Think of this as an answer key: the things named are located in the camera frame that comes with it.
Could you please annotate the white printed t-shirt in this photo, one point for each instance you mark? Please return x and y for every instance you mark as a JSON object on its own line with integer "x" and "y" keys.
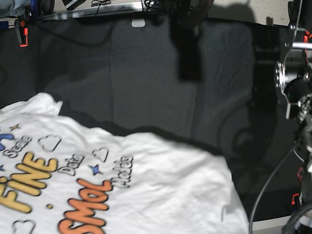
{"x": 59, "y": 177}

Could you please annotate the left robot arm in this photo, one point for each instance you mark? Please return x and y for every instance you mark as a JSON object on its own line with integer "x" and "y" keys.
{"x": 293, "y": 77}

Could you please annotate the black table cloth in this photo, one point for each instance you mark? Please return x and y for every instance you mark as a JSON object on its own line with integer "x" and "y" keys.
{"x": 212, "y": 87}

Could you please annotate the red clamp upper left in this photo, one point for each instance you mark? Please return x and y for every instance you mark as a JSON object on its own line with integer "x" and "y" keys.
{"x": 23, "y": 42}

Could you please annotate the red clamp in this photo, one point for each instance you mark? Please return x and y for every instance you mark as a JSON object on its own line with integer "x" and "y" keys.
{"x": 295, "y": 199}
{"x": 23, "y": 42}

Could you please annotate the red clamp lower right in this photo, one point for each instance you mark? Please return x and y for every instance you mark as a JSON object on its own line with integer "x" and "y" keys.
{"x": 295, "y": 199}

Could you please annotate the camera mount pole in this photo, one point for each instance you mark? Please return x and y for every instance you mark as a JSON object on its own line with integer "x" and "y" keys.
{"x": 190, "y": 13}

